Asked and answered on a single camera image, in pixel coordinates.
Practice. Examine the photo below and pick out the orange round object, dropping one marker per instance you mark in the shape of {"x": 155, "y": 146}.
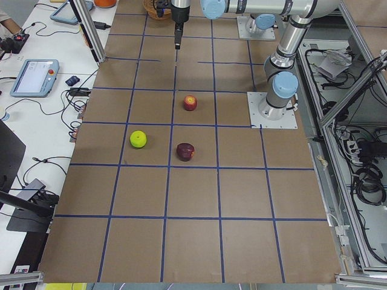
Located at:
{"x": 105, "y": 3}

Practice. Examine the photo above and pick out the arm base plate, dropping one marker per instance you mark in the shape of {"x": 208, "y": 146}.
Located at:
{"x": 263, "y": 116}
{"x": 256, "y": 27}

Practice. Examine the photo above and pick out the woven wicker basket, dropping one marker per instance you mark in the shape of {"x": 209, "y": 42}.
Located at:
{"x": 156, "y": 13}

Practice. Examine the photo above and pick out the white power strip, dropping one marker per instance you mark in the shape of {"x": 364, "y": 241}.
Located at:
{"x": 352, "y": 150}

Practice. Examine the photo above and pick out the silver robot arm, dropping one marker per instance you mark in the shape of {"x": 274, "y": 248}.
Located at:
{"x": 181, "y": 4}
{"x": 281, "y": 82}

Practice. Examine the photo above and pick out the black power adapter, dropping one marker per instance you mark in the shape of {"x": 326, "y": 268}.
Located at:
{"x": 101, "y": 25}

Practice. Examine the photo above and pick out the far teach pendant tablet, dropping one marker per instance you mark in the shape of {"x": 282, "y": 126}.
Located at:
{"x": 72, "y": 12}

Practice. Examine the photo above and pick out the aluminium frame post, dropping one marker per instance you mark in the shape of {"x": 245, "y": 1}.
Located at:
{"x": 88, "y": 28}

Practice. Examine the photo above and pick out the grey usb hub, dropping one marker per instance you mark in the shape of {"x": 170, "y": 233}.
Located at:
{"x": 31, "y": 189}

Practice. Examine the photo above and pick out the teach pendant tablet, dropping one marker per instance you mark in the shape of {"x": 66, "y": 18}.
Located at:
{"x": 36, "y": 78}
{"x": 72, "y": 12}

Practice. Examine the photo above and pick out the near teach pendant tablet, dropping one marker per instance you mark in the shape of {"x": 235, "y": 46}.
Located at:
{"x": 36, "y": 78}

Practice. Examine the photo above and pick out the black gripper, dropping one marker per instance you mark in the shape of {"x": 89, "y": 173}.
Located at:
{"x": 179, "y": 15}

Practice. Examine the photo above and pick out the green apple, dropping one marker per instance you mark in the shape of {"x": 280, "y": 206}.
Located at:
{"x": 138, "y": 139}

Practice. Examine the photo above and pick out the dark red apple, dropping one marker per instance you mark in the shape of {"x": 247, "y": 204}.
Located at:
{"x": 185, "y": 151}

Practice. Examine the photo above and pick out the black monitor stand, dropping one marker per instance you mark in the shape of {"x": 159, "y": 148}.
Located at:
{"x": 34, "y": 215}

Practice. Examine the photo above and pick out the red yellow apple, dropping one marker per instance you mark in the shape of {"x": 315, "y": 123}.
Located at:
{"x": 190, "y": 103}

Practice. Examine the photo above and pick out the dark blue small pouch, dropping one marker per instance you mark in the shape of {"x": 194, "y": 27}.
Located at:
{"x": 72, "y": 81}

